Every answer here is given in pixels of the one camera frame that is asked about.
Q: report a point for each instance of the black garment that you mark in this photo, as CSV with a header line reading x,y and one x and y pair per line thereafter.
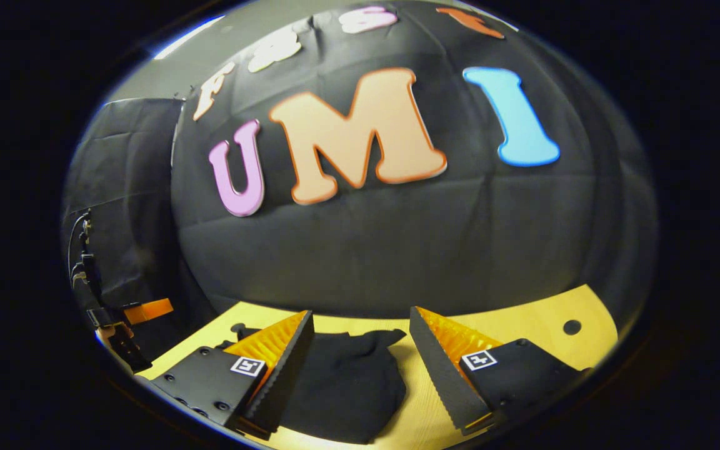
x,y
347,387

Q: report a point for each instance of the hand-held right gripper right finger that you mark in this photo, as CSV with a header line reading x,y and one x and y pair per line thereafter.
x,y
444,375

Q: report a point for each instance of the black backdrop cloth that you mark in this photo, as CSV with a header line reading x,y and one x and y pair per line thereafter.
x,y
397,250

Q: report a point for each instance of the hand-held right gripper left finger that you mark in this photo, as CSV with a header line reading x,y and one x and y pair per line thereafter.
x,y
288,362

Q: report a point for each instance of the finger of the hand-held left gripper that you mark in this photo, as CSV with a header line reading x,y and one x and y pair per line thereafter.
x,y
150,309

